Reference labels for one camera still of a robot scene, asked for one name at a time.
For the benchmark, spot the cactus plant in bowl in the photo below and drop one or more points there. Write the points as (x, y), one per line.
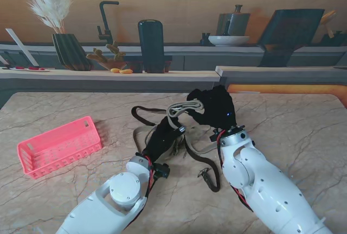
(116, 53)

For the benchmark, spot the small black cup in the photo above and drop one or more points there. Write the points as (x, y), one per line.
(205, 40)

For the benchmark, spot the yellow wooden spatula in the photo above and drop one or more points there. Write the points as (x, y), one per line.
(328, 16)

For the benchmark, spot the dark low tray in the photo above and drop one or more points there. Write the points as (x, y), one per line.
(168, 59)

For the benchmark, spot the orange citrus fruit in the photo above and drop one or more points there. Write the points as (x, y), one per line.
(126, 71)
(115, 70)

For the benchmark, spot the black kitchen faucet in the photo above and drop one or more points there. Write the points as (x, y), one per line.
(104, 19)

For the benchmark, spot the pink plastic storage basket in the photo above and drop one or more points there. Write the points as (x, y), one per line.
(54, 147)

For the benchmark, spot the tall black cylinder container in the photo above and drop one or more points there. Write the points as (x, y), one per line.
(151, 46)

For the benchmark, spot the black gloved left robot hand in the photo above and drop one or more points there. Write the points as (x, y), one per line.
(162, 139)

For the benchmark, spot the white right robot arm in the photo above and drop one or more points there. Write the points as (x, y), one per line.
(257, 179)

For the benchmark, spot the dark tilted panel stand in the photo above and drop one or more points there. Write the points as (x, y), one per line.
(287, 35)

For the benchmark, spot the dark brown woven belt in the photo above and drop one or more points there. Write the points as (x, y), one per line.
(206, 160)

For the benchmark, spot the beige woven belt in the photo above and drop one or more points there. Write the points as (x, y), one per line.
(187, 106)

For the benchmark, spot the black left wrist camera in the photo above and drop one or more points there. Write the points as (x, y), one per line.
(162, 171)

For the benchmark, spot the white leaning board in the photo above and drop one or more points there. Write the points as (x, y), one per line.
(21, 46)

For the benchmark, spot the grey ceramic jug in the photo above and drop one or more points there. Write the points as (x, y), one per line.
(238, 23)

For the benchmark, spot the dark ribbed vase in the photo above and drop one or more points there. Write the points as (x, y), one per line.
(69, 52)

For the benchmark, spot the white ceramic bowl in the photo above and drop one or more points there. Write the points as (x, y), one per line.
(229, 40)

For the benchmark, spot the white pampas grass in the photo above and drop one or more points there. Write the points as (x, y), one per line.
(51, 3)

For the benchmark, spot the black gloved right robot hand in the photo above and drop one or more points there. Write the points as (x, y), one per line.
(219, 109)

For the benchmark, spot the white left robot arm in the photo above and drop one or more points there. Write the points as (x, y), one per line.
(122, 188)

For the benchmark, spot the grey kitchen counter wood top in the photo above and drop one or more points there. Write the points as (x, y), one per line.
(162, 82)

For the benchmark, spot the plate with red food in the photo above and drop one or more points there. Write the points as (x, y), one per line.
(29, 69)

